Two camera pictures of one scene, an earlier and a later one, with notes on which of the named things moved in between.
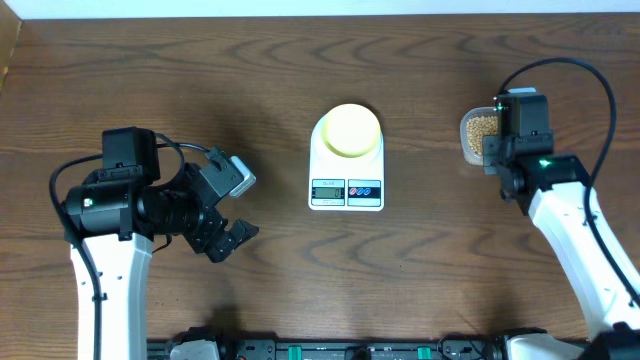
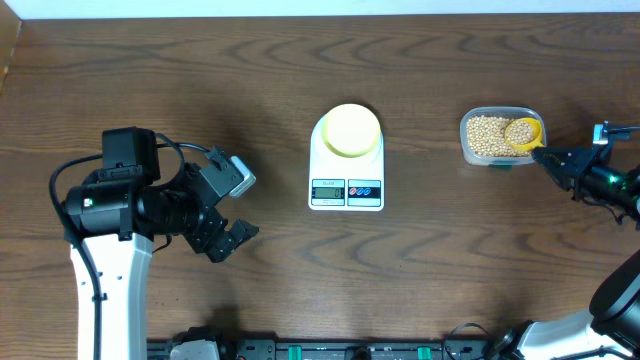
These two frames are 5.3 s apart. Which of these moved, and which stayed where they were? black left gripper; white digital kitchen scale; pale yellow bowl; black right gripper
Moved: black right gripper
Stayed: white digital kitchen scale; pale yellow bowl; black left gripper
